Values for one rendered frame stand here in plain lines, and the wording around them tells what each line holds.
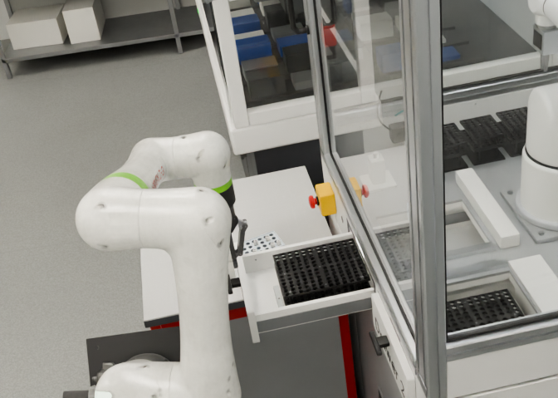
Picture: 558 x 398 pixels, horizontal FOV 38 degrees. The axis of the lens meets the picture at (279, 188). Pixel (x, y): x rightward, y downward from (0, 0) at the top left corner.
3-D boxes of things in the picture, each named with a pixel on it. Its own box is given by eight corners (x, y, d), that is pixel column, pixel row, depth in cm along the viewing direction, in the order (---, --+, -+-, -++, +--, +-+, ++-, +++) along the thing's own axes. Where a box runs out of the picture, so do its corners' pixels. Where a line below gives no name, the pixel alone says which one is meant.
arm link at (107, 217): (139, 261, 147) (135, 196, 143) (70, 261, 147) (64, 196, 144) (158, 228, 164) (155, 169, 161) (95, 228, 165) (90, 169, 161)
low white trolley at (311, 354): (193, 492, 265) (143, 321, 223) (180, 359, 317) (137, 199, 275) (366, 453, 269) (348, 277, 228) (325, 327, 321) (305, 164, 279)
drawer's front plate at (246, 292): (253, 345, 202) (247, 312, 196) (238, 272, 226) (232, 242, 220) (260, 343, 202) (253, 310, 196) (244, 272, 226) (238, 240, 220)
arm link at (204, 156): (224, 143, 183) (227, 120, 192) (170, 149, 184) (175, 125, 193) (234, 194, 191) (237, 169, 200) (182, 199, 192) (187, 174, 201)
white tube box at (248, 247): (248, 269, 236) (246, 259, 234) (237, 254, 243) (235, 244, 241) (286, 254, 240) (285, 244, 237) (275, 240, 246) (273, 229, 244)
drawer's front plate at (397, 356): (408, 415, 178) (407, 379, 172) (374, 326, 202) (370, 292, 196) (416, 412, 178) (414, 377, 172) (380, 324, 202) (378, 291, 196)
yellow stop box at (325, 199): (320, 218, 239) (317, 197, 235) (315, 204, 245) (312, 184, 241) (336, 213, 240) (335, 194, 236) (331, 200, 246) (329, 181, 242)
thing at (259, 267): (258, 334, 203) (255, 316, 199) (244, 271, 224) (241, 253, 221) (413, 301, 206) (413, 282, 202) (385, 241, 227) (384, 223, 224)
